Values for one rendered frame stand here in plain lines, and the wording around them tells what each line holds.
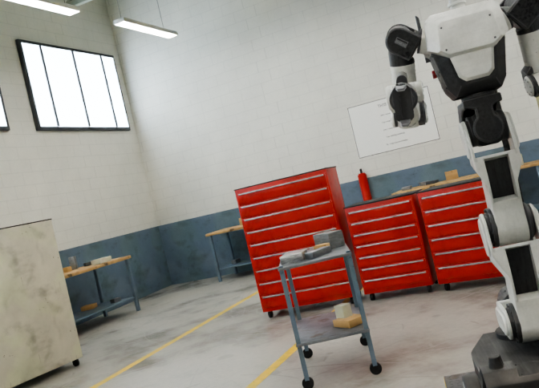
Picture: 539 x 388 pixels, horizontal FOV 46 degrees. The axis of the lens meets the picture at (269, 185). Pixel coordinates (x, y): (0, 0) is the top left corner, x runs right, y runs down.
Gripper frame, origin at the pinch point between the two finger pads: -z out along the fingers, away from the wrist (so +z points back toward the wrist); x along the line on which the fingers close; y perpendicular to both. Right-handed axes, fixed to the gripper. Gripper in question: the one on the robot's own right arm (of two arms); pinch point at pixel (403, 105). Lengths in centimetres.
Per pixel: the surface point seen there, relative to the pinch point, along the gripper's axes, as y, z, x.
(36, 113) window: -592, 712, -54
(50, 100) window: -588, 755, -41
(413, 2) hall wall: 7, 916, 4
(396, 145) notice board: -48, 870, -221
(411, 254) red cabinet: -25, 406, -222
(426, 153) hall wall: -2, 859, -238
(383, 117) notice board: -64, 884, -173
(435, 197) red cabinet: 5, 409, -166
